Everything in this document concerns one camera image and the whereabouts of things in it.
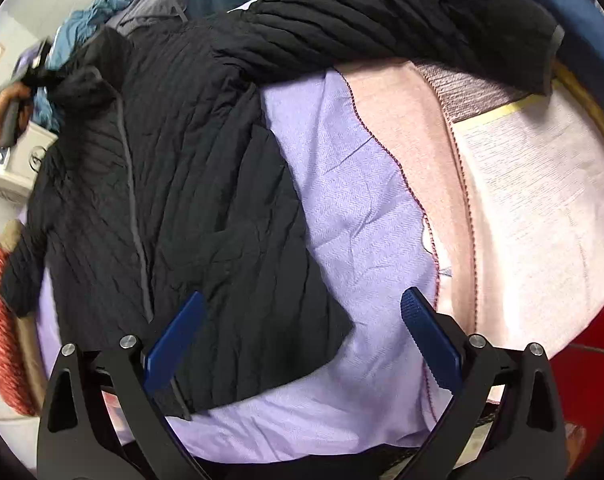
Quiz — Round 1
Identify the red plastic basin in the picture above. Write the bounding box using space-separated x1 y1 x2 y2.
547 290 604 461

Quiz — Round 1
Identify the black quilted jacket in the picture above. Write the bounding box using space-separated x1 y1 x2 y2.
0 0 565 421

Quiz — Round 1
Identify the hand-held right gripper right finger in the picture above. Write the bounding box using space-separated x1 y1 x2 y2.
401 287 569 480

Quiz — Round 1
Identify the pink blanket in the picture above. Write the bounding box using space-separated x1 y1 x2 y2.
334 57 604 411

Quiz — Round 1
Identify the tan pillow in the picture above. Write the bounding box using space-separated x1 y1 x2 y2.
0 220 50 411

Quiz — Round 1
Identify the red knitted cushion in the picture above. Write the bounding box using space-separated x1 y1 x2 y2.
0 245 38 416

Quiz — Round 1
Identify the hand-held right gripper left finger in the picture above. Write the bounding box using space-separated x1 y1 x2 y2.
36 291 213 480

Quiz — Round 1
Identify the purple floral bedsheet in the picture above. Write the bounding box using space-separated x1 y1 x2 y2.
17 67 463 466

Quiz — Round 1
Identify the brown striped cloth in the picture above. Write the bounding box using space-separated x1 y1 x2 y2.
414 60 533 123

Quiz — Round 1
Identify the white appliance cabinet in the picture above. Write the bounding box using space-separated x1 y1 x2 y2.
0 122 58 196

